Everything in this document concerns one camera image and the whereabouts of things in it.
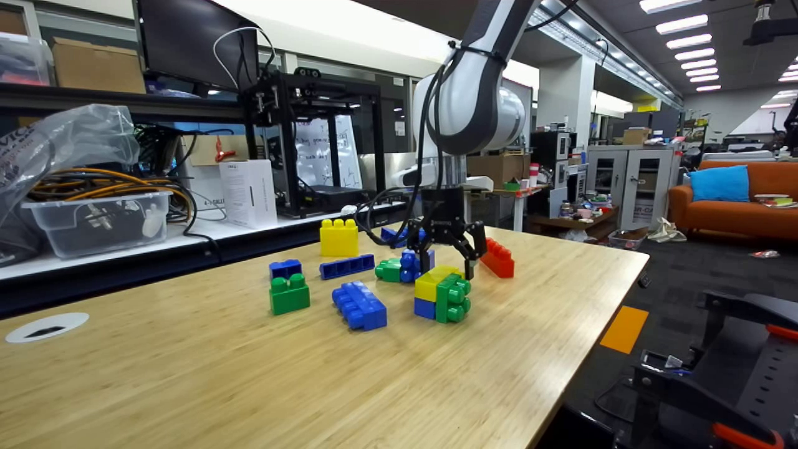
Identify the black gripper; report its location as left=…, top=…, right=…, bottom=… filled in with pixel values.
left=406, top=185, right=491, bottom=281

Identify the red building block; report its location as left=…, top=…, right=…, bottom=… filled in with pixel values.
left=477, top=238, right=518, bottom=281

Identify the small green building block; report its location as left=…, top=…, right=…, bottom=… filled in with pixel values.
left=371, top=256, right=406, bottom=284

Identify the large blue building block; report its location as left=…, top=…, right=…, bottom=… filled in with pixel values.
left=330, top=280, right=392, bottom=334

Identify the tall yellow building block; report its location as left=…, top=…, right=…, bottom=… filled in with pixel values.
left=317, top=218, right=361, bottom=259

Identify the small blue building block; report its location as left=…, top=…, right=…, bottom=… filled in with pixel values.
left=266, top=256, right=305, bottom=280

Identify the white stool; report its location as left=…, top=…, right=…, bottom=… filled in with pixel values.
left=464, top=177, right=494, bottom=226

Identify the small cluttered desk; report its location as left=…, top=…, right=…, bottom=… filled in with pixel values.
left=484, top=183, right=554, bottom=235

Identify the brown cardboard box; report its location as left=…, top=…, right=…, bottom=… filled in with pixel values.
left=464, top=149, right=533, bottom=194
left=49, top=34, right=150, bottom=98

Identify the white cabinet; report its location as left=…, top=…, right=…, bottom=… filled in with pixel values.
left=583, top=142, right=680, bottom=235

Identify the orange floor mat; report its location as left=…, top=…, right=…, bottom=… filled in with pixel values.
left=597, top=301, right=654, bottom=359

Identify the white cardboard box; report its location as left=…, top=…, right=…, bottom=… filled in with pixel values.
left=216, top=157, right=282, bottom=230

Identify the white counter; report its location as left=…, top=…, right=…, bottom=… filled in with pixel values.
left=0, top=202, right=408, bottom=284

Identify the yellow sign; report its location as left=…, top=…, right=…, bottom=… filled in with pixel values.
left=633, top=94, right=665, bottom=117

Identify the white paper bag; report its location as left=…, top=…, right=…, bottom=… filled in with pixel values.
left=181, top=159, right=224, bottom=224

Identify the blue cushion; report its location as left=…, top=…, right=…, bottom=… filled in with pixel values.
left=688, top=163, right=752, bottom=205

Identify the orange sofa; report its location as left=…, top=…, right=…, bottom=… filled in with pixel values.
left=665, top=157, right=798, bottom=245

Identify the ceiling light panel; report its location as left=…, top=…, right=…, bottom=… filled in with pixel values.
left=636, top=0, right=706, bottom=16
left=673, top=46, right=719, bottom=64
left=654, top=13, right=712, bottom=38
left=663, top=33, right=715, bottom=52

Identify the black cart with orange clamps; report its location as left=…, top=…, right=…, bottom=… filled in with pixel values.
left=544, top=286, right=798, bottom=449

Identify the black monitor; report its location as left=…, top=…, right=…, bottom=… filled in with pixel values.
left=134, top=0, right=262, bottom=94

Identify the clear plastic bin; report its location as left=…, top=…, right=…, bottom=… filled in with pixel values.
left=20, top=187, right=175, bottom=261
left=0, top=103, right=145, bottom=261

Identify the black metal shelf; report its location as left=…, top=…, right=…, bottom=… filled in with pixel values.
left=0, top=83, right=277, bottom=122

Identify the black ceiling mounted device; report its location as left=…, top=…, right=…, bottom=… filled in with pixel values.
left=740, top=0, right=798, bottom=48

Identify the white round table grommet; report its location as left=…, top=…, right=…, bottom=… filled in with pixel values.
left=3, top=309, right=92, bottom=346

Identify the clear storage box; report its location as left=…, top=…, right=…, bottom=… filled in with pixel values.
left=0, top=31, right=54, bottom=87

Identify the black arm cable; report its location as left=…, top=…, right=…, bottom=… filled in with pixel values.
left=353, top=38, right=468, bottom=253

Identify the black frame 3D printer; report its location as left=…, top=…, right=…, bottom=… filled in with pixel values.
left=241, top=68, right=411, bottom=218

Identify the orange cable bundle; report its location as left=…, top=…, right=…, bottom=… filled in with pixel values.
left=28, top=163, right=173, bottom=205

